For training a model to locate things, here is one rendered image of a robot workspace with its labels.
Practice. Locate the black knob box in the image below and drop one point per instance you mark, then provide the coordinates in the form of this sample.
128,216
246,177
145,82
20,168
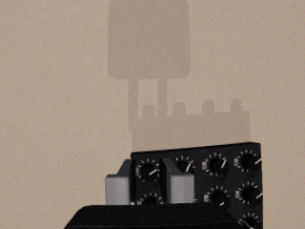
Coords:
230,183

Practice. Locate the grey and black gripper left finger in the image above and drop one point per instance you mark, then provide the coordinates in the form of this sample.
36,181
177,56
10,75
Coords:
118,189

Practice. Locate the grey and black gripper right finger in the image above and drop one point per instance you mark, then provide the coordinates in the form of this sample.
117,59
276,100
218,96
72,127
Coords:
176,187

